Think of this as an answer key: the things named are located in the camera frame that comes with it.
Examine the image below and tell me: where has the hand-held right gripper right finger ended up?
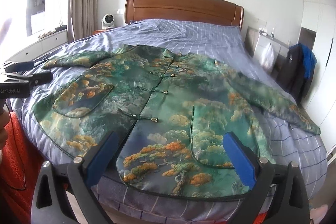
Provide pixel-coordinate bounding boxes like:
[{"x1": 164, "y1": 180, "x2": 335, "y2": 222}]
[{"x1": 223, "y1": 132, "x2": 311, "y2": 224}]

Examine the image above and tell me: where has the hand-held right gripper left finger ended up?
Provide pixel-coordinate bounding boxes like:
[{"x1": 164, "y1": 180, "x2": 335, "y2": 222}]
[{"x1": 30, "y1": 131, "x2": 120, "y2": 224}]

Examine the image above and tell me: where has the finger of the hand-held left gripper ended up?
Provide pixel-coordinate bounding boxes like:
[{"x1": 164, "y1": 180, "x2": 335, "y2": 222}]
[
  {"x1": 1, "y1": 61, "x2": 37, "y2": 73},
  {"x1": 0, "y1": 71, "x2": 53, "y2": 86}
]

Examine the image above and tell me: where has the green printed jacket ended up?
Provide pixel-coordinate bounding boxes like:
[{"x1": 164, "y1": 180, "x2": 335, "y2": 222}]
[{"x1": 32, "y1": 44, "x2": 322, "y2": 199}]

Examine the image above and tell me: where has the person's left hand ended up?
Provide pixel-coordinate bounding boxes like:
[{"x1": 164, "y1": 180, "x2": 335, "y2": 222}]
[{"x1": 0, "y1": 114, "x2": 9, "y2": 152}]

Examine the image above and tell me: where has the white window bench cabinet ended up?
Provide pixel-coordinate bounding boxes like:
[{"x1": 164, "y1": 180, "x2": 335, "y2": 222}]
[{"x1": 3, "y1": 26, "x2": 69, "y2": 65}]

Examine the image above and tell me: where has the window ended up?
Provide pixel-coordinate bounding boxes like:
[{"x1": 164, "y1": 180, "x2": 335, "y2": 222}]
[{"x1": 26, "y1": 0, "x2": 51, "y2": 36}]

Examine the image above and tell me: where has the person's red clothing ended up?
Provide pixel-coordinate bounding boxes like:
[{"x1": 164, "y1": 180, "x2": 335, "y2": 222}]
[{"x1": 0, "y1": 111, "x2": 54, "y2": 224}]

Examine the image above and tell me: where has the wooden nightstand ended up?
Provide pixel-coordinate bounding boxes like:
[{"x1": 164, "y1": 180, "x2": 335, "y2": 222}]
[{"x1": 93, "y1": 27, "x2": 116, "y2": 35}]

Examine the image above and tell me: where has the white desk fan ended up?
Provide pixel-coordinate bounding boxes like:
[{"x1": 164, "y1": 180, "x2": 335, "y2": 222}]
[{"x1": 101, "y1": 13, "x2": 116, "y2": 29}]

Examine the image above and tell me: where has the pink cloth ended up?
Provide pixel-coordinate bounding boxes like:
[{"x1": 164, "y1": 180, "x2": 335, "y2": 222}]
[{"x1": 310, "y1": 204, "x2": 329, "y2": 224}]

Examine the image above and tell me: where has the black jacket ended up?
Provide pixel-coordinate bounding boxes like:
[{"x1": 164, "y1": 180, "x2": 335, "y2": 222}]
[{"x1": 282, "y1": 43, "x2": 311, "y2": 104}]

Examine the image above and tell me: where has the white plastic bag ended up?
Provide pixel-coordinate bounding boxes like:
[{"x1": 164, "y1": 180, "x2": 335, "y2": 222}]
[{"x1": 261, "y1": 43, "x2": 275, "y2": 70}]

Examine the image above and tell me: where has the blue cloth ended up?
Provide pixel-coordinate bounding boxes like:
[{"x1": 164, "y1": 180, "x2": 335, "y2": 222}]
[{"x1": 297, "y1": 43, "x2": 318, "y2": 81}]

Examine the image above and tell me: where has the white dresser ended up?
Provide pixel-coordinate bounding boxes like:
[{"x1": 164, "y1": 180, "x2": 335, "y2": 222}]
[{"x1": 244, "y1": 26, "x2": 292, "y2": 73}]

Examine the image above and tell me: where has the wooden headboard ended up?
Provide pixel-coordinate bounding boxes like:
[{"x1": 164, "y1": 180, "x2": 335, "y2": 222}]
[{"x1": 124, "y1": 0, "x2": 244, "y2": 30}]

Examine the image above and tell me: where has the white wardrobe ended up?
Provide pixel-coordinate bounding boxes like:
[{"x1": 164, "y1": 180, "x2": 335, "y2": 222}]
[{"x1": 297, "y1": 0, "x2": 336, "y2": 135}]

